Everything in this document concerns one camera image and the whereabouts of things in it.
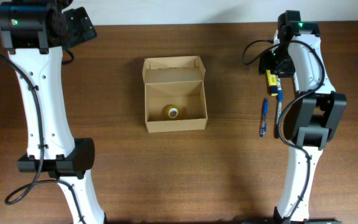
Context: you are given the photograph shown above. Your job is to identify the yellow adhesive tape roll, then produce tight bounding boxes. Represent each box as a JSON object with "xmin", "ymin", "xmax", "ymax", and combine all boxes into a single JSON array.
[{"xmin": 162, "ymin": 104, "xmax": 186, "ymax": 121}]

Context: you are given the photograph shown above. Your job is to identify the brown cardboard box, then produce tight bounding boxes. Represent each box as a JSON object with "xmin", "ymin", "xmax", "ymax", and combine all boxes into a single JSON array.
[{"xmin": 142, "ymin": 56, "xmax": 208, "ymax": 133}]

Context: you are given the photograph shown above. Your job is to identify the left black cable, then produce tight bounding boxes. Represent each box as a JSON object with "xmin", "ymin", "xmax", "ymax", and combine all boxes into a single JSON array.
[{"xmin": 0, "ymin": 12, "xmax": 88, "ymax": 224}]

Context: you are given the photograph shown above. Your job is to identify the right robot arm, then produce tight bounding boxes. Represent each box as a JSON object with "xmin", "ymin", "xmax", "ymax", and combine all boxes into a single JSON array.
[{"xmin": 259, "ymin": 10, "xmax": 347, "ymax": 223}]

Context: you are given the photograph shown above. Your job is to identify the yellow highlighter marker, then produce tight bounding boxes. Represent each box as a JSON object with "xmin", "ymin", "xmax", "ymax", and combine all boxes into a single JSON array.
[{"xmin": 266, "ymin": 70, "xmax": 278, "ymax": 96}]

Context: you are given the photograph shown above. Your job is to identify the blue ballpoint pen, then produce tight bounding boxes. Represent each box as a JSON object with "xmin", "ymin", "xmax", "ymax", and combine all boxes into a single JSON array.
[{"xmin": 260, "ymin": 98, "xmax": 269, "ymax": 138}]

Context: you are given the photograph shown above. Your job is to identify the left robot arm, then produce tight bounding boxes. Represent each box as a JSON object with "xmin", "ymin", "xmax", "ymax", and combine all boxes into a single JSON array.
[{"xmin": 0, "ymin": 1, "xmax": 107, "ymax": 223}]

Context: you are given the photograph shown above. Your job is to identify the white marker with blue cap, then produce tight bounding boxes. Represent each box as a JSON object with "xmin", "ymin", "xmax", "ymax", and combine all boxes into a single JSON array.
[{"xmin": 277, "ymin": 78, "xmax": 283, "ymax": 102}]

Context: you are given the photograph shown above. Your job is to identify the silver marker with black cap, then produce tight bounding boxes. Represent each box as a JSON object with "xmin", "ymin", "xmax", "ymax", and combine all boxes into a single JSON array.
[{"xmin": 274, "ymin": 101, "xmax": 282, "ymax": 139}]

